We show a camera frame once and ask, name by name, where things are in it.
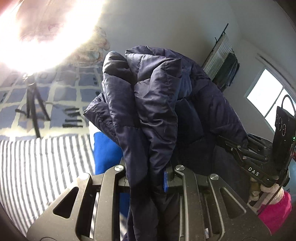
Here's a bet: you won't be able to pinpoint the ring light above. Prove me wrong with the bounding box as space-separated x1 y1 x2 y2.
1 1 105 74

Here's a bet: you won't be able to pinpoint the black clothes rack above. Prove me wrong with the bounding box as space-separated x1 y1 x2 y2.
202 23 240 92

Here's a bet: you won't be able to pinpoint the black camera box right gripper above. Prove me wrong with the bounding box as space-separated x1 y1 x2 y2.
272 106 295 171

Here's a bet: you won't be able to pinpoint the blue beige folded garment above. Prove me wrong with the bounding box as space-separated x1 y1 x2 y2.
88 121 132 218

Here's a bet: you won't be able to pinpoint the pink right sleeve forearm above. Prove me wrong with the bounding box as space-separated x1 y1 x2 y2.
258 191 292 235

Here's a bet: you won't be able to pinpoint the black tripod stand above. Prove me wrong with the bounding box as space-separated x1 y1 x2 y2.
15 74 50 138

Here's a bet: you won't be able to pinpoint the blue white striped bedspread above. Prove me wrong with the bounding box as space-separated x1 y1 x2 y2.
1 135 95 235

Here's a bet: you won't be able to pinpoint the right hand white glove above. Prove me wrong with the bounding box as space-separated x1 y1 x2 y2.
248 177 285 210

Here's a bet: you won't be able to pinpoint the navy blue puffer jacket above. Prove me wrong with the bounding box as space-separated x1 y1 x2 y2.
84 46 250 240

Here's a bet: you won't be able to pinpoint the window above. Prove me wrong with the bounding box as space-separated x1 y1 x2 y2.
246 68 295 131

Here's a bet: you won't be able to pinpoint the striped hanging cloth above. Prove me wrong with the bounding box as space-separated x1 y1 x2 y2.
202 32 233 80

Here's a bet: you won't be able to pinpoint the dark hanging clothes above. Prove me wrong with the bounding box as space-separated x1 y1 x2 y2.
212 53 240 92

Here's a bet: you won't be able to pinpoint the blue checked blanket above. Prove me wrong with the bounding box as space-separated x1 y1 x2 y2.
1 65 102 141

